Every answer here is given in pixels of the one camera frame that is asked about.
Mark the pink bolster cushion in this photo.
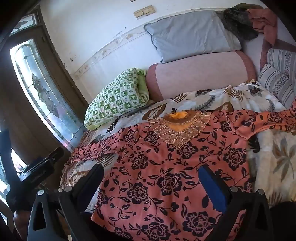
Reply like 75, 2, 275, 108
145, 51, 256, 102

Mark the rust red cloth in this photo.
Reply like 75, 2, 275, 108
247, 8, 278, 46

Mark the grey pillow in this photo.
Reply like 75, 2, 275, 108
144, 10, 241, 63

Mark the black fuzzy garment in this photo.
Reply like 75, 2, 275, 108
216, 7, 258, 42

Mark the salmon black floral garment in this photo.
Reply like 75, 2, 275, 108
71, 108, 295, 240

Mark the beige wall switch plate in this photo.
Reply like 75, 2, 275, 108
133, 5, 156, 19

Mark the stained glass door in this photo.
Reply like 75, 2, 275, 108
1, 6, 88, 152

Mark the striped floral pillow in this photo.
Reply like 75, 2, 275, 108
258, 49, 296, 109

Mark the green checkered pillow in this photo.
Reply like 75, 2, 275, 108
84, 68, 149, 131

